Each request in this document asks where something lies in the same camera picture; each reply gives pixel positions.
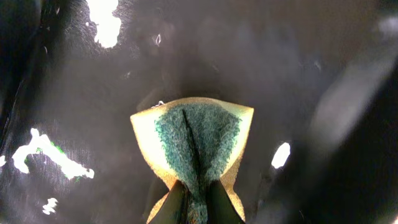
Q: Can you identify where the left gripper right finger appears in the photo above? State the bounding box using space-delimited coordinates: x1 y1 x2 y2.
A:
206 180 244 224

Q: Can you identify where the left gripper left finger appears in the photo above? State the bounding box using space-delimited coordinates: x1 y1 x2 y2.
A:
149 180 188 224

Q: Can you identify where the green yellow sponge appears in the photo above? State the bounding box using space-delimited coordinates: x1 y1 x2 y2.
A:
130 97 254 223

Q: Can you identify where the black plastic tray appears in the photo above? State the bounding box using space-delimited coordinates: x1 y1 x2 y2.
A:
1 1 397 223

